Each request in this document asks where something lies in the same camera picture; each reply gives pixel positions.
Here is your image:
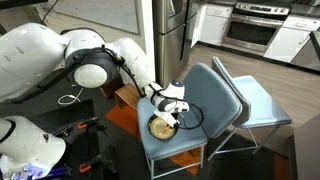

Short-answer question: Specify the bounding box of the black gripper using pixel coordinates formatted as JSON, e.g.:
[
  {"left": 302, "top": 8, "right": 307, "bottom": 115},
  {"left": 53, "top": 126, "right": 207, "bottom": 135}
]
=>
[{"left": 153, "top": 110, "right": 182, "bottom": 129}]

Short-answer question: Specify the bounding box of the orange pen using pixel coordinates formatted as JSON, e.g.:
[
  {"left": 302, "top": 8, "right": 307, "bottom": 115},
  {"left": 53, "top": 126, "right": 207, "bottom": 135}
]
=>
[{"left": 157, "top": 124, "right": 171, "bottom": 137}]

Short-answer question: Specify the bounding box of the dark rimmed cream bowl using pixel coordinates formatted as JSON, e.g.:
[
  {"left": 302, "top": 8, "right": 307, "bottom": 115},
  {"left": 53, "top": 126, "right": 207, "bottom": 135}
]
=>
[{"left": 146, "top": 113, "right": 180, "bottom": 141}]

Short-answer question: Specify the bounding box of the blue padded chair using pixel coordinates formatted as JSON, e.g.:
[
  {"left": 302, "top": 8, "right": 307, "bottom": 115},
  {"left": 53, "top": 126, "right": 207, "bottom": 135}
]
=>
[
  {"left": 136, "top": 62, "right": 244, "bottom": 180},
  {"left": 206, "top": 55, "right": 294, "bottom": 162}
]

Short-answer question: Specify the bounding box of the dark brown box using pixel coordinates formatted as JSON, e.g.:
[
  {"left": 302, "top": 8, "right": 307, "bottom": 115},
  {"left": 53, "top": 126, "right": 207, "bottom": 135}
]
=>
[{"left": 98, "top": 74, "right": 125, "bottom": 101}]

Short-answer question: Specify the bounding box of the stainless steel refrigerator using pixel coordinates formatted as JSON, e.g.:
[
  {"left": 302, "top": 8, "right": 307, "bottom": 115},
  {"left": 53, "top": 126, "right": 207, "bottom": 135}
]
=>
[{"left": 152, "top": 0, "right": 201, "bottom": 89}]

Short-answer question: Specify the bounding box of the orange black bar clamp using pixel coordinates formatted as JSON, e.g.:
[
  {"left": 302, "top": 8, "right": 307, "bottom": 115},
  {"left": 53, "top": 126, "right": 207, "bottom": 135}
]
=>
[
  {"left": 78, "top": 153, "right": 118, "bottom": 175},
  {"left": 76, "top": 116, "right": 108, "bottom": 135}
]

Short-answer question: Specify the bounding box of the white narrow kitchen cabinet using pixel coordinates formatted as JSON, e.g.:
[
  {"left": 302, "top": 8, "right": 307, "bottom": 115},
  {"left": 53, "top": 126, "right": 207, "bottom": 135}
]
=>
[{"left": 191, "top": 3, "right": 234, "bottom": 48}]

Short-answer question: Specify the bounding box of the stainless steel oven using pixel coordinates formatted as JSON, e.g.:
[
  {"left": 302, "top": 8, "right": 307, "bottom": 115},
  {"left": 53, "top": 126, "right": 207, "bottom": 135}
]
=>
[{"left": 222, "top": 1, "right": 291, "bottom": 53}]

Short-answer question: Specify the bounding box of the grey counter table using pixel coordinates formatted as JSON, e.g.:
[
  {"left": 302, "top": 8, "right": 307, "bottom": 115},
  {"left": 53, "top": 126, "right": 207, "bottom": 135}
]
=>
[{"left": 292, "top": 112, "right": 320, "bottom": 180}]

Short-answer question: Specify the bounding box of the white wide kitchen cabinet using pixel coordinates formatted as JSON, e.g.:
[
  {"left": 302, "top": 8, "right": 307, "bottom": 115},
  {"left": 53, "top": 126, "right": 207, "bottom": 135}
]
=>
[{"left": 262, "top": 14, "right": 320, "bottom": 64}]

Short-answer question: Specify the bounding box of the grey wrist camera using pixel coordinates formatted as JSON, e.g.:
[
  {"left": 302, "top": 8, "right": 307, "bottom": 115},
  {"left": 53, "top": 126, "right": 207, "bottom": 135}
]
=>
[{"left": 165, "top": 100, "right": 190, "bottom": 113}]

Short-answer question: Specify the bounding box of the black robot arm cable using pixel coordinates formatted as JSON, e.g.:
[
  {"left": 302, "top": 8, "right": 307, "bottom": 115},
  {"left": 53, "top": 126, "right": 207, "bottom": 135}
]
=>
[{"left": 13, "top": 46, "right": 205, "bottom": 131}]

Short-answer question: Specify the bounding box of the white cable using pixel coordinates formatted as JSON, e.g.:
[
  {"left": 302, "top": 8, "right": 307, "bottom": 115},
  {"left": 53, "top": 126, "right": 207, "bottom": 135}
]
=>
[{"left": 56, "top": 86, "right": 85, "bottom": 106}]

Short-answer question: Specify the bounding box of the grey framed wall board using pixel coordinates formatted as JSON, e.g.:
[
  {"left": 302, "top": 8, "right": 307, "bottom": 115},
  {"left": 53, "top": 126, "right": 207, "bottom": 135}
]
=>
[{"left": 49, "top": 0, "right": 141, "bottom": 35}]

